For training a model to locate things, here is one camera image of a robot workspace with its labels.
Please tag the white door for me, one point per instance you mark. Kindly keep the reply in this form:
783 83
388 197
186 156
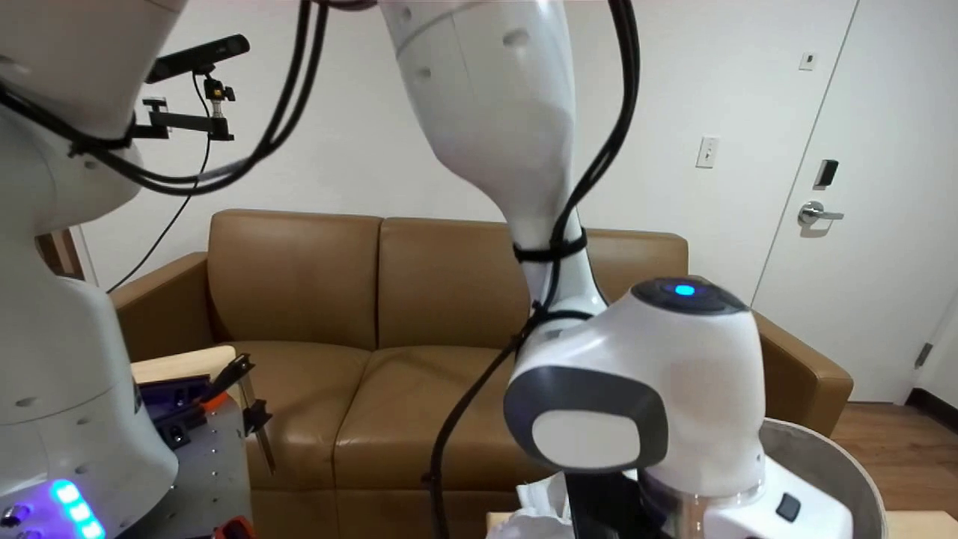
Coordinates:
879 301

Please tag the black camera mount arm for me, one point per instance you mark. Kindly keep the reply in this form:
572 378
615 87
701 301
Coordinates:
183 122

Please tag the black door keypad lock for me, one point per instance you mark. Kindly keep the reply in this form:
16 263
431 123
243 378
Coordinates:
823 173

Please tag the black clamp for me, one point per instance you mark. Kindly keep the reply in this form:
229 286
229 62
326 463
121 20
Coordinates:
259 418

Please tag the metal door hinge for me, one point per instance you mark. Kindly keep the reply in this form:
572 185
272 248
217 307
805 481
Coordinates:
922 355

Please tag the grey perforated mounting board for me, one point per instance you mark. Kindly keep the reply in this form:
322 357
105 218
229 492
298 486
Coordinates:
205 481

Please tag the small orange tool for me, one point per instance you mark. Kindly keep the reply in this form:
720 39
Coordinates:
214 402

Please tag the white light switch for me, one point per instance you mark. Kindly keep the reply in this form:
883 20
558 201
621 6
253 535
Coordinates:
707 152

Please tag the black stereo camera bar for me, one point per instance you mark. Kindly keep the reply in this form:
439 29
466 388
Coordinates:
198 57

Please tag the brown leather couch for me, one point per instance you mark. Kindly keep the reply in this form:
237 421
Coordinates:
301 279

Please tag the small white wall plate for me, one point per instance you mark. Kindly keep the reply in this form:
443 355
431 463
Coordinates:
805 62

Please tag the white pair of shorts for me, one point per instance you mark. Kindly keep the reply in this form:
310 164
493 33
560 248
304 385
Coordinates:
542 514

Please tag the purple plastic part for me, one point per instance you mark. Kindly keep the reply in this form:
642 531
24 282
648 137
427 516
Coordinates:
169 399

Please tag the light wooden side table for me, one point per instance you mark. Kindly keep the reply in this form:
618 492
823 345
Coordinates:
922 525

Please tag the dark brown wooden frame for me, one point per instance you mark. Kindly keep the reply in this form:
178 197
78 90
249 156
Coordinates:
61 257

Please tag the light wooden board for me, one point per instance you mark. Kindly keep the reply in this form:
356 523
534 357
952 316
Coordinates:
181 363

